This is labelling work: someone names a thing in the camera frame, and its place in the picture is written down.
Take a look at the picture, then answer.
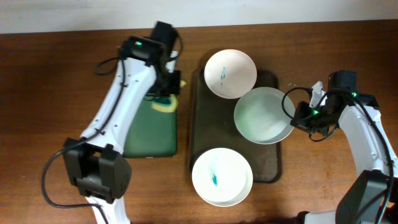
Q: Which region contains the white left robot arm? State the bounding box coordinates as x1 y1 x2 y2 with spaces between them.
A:
62 21 182 223

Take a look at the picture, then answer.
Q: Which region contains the pale green plate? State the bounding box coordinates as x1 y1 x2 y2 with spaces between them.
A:
234 87 295 144

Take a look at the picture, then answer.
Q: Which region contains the dark brown serving tray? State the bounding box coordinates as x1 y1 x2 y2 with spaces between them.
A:
188 70 282 184

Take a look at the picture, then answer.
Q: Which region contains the yellow green sponge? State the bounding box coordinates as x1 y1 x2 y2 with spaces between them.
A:
150 94 178 113

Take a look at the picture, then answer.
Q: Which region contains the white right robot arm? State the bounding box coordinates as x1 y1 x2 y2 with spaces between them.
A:
290 70 397 224

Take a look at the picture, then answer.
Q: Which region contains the white plate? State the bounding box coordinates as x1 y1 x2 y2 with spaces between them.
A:
192 147 254 207

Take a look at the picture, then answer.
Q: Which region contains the black water tray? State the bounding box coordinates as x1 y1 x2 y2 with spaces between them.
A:
123 95 178 159

